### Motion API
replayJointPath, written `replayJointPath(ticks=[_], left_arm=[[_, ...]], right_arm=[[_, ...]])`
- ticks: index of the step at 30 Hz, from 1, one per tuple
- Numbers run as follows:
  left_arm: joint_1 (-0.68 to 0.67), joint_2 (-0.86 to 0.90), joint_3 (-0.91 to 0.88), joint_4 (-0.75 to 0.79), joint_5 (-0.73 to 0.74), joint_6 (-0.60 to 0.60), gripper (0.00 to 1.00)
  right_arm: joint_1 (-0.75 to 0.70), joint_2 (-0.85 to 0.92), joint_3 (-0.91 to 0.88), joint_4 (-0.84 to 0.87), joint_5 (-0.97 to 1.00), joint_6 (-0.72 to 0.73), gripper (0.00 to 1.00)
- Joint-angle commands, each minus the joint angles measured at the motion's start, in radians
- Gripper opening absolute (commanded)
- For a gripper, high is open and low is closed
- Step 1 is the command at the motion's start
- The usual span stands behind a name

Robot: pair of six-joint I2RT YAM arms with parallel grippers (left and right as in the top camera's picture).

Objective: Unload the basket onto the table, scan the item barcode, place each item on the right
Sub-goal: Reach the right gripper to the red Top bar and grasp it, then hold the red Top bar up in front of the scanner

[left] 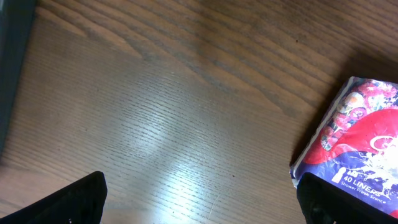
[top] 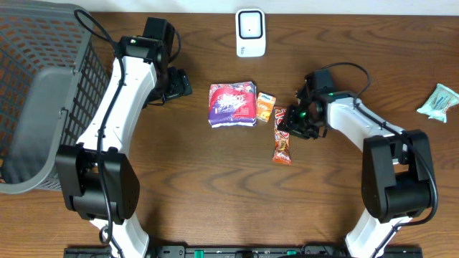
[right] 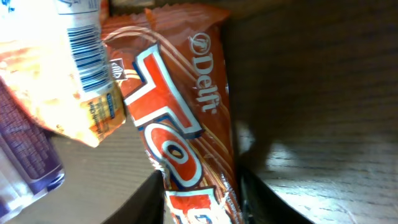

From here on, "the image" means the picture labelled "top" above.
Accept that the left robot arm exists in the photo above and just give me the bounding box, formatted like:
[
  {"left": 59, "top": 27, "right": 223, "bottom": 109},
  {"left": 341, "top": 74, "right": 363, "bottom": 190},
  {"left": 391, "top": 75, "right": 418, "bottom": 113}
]
[{"left": 55, "top": 33, "right": 192, "bottom": 257}]

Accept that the orange Top chocolate bar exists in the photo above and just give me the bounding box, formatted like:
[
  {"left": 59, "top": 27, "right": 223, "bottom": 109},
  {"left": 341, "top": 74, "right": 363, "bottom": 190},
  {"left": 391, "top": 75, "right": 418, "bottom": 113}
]
[{"left": 273, "top": 106, "right": 292, "bottom": 165}]

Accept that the grey plastic basket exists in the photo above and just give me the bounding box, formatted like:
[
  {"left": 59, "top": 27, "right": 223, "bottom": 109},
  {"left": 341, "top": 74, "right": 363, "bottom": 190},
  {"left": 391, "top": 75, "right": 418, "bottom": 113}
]
[{"left": 1, "top": 1, "right": 108, "bottom": 194}]

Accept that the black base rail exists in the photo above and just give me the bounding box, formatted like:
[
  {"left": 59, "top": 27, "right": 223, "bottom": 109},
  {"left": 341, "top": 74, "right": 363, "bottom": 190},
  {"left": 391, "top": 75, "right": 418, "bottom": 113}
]
[{"left": 64, "top": 244, "right": 424, "bottom": 258}]

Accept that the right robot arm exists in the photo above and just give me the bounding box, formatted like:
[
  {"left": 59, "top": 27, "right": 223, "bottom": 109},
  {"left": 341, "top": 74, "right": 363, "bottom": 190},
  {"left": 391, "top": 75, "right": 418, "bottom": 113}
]
[{"left": 278, "top": 92, "right": 438, "bottom": 257}]

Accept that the small orange tissue pack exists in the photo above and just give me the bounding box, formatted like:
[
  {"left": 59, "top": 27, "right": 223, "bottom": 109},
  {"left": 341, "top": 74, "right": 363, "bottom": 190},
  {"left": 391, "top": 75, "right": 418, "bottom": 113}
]
[{"left": 256, "top": 92, "right": 276, "bottom": 122}]

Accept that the teal snack packet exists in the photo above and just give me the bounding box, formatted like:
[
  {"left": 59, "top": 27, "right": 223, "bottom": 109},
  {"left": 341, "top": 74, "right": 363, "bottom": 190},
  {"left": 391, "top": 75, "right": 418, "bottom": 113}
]
[{"left": 417, "top": 83, "right": 458, "bottom": 123}]

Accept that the red purple floral packet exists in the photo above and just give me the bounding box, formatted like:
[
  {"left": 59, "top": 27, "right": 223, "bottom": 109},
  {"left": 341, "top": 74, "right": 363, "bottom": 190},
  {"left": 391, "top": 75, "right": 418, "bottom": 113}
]
[{"left": 208, "top": 82, "right": 257, "bottom": 128}]

